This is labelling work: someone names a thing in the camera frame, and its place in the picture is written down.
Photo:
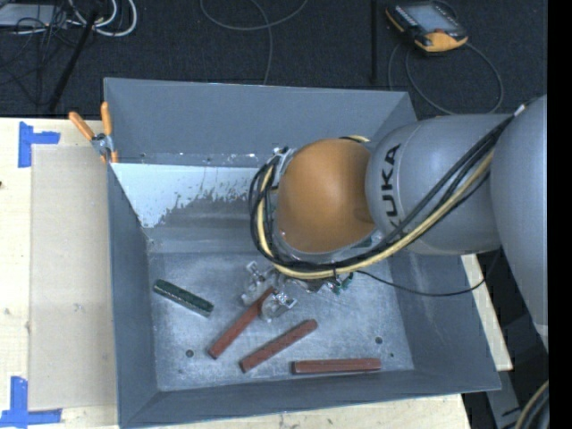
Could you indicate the dark green flat block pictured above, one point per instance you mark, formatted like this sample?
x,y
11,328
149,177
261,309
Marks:
x,y
183,297

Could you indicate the grey metal bin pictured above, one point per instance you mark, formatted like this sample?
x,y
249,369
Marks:
x,y
187,119

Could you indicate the red-brown flat block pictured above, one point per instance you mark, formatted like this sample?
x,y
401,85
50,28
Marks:
x,y
336,366
237,326
278,346

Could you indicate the pale wood flat board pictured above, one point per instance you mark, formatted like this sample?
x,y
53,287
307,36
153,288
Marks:
x,y
67,262

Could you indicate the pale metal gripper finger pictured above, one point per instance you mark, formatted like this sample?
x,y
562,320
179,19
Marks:
x,y
281,303
254,277

